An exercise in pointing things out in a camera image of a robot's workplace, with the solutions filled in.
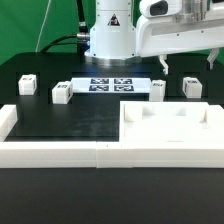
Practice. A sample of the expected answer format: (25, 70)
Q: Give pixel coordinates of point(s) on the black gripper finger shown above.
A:
(212, 57)
(163, 64)

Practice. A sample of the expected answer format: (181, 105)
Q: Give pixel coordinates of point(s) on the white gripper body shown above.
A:
(163, 35)

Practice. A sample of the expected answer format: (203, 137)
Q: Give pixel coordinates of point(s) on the white square tabletop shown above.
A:
(156, 122)

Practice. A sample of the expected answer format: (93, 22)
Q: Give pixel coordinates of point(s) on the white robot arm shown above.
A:
(113, 36)

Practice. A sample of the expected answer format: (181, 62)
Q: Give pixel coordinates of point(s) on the white sheet with AprilTags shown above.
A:
(111, 85)

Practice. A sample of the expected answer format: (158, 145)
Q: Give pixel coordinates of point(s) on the green backdrop curtain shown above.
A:
(37, 25)

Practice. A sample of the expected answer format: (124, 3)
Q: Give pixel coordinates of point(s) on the white U-shaped obstacle fence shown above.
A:
(52, 154)

